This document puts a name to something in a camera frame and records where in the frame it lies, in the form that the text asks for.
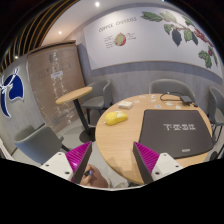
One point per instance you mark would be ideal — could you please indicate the grey chair right edge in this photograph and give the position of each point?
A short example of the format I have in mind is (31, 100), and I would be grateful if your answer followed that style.
(216, 107)

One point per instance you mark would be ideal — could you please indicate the grey chair front left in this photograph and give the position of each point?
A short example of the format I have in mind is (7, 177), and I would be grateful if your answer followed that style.
(39, 145)

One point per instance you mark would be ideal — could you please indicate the grey chair behind side table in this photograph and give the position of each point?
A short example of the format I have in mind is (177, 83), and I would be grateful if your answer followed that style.
(100, 98)

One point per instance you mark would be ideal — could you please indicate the wooden perforated wall panel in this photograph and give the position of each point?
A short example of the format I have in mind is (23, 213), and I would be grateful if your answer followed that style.
(54, 70)

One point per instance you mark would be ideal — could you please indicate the dark grey mouse pad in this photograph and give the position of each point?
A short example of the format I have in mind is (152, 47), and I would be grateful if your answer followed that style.
(180, 133)

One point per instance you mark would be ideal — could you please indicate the small round side table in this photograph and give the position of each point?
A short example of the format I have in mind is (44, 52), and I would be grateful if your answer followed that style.
(74, 96)

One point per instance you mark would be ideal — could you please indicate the black power adapter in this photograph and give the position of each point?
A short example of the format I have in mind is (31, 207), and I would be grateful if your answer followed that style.
(186, 99)

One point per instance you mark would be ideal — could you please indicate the white tissue pack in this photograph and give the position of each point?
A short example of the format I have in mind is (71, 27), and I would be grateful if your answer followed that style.
(125, 104)

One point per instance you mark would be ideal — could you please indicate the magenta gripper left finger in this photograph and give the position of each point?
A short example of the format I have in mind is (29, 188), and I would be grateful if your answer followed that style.
(78, 160)

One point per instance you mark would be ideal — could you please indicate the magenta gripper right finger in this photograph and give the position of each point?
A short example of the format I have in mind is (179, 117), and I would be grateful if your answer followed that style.
(146, 160)

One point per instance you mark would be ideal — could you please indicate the coffee cherries wall poster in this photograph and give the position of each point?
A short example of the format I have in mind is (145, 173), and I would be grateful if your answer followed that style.
(145, 34)

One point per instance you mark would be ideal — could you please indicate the round wooden table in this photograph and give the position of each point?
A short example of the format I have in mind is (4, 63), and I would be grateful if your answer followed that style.
(115, 143)

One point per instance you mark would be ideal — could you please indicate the blue white wall logo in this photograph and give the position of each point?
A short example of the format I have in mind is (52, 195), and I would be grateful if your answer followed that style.
(11, 88)

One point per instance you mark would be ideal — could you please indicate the person's hand below gripper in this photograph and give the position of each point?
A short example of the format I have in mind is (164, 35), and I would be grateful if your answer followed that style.
(93, 178)

